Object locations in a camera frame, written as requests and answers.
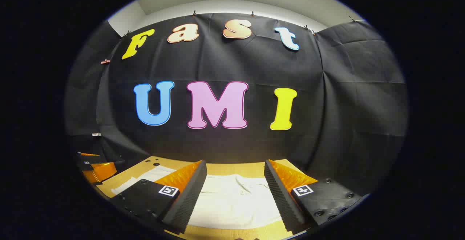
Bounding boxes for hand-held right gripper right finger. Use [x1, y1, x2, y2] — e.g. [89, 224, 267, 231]
[264, 159, 364, 234]

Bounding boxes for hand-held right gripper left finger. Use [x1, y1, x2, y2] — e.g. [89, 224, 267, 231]
[111, 160, 208, 234]

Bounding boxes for white jeans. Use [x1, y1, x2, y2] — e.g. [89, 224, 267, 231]
[111, 165, 291, 229]

